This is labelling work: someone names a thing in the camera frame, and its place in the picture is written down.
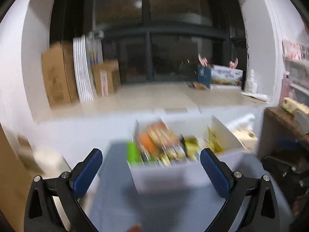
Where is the white dotted paper bag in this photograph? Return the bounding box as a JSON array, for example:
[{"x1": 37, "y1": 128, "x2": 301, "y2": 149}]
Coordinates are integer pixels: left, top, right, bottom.
[{"x1": 73, "y1": 31, "x2": 104, "y2": 103}]

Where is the large tall cardboard box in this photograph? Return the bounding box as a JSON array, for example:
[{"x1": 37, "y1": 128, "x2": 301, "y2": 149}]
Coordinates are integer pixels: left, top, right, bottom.
[{"x1": 41, "y1": 42, "x2": 79, "y2": 107}]

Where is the cream tissue box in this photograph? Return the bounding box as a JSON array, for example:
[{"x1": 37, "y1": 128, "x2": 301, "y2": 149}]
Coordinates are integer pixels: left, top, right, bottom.
[{"x1": 226, "y1": 113, "x2": 258, "y2": 150}]

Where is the printed landscape gift box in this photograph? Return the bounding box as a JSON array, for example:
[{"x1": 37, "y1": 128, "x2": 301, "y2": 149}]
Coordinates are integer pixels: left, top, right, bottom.
[{"x1": 197, "y1": 65, "x2": 243, "y2": 88}]

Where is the yellow green chip bag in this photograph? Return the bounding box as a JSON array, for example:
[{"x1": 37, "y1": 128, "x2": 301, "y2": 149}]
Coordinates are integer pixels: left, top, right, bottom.
[{"x1": 181, "y1": 136, "x2": 201, "y2": 161}]

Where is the brown wooden side table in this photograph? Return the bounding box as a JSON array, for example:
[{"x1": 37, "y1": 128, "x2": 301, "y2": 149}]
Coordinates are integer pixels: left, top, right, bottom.
[{"x1": 257, "y1": 107, "x2": 308, "y2": 162}]

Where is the clear drawer organizer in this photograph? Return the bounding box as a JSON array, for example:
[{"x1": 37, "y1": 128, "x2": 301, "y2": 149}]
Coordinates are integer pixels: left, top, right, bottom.
[{"x1": 282, "y1": 39, "x2": 308, "y2": 106}]

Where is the black yellow chip bag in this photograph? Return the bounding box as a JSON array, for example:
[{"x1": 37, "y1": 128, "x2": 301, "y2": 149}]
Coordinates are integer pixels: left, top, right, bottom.
[{"x1": 159, "y1": 141, "x2": 186, "y2": 166}]

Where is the small open cardboard box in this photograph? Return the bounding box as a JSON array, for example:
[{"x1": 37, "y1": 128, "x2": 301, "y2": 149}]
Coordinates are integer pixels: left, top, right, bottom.
[{"x1": 93, "y1": 59, "x2": 121, "y2": 97}]

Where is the yellow snack packet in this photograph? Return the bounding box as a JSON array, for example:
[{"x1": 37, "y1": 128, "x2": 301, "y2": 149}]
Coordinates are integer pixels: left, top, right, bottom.
[{"x1": 207, "y1": 126, "x2": 223, "y2": 154}]

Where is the green seaweed snack packet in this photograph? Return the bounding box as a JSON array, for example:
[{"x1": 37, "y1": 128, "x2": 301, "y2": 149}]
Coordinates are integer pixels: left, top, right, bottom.
[{"x1": 127, "y1": 141, "x2": 141, "y2": 163}]

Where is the white storage box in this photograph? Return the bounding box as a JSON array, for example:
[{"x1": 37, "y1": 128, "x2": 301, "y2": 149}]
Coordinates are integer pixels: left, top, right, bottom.
[{"x1": 127, "y1": 116, "x2": 246, "y2": 194}]

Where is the orange clear cracker packet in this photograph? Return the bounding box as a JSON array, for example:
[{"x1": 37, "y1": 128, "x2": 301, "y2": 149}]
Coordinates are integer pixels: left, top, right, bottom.
[{"x1": 137, "y1": 121, "x2": 180, "y2": 158}]

